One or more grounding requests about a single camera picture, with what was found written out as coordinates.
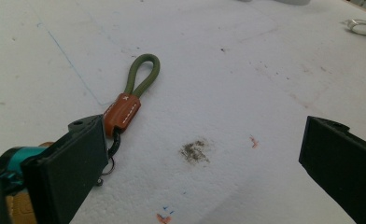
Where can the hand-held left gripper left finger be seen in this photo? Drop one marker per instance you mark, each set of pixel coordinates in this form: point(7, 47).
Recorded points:
point(64, 169)

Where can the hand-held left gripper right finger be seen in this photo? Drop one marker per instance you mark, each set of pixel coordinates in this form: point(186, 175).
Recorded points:
point(343, 161)

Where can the teal and black object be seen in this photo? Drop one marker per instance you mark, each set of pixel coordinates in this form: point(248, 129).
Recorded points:
point(14, 161)

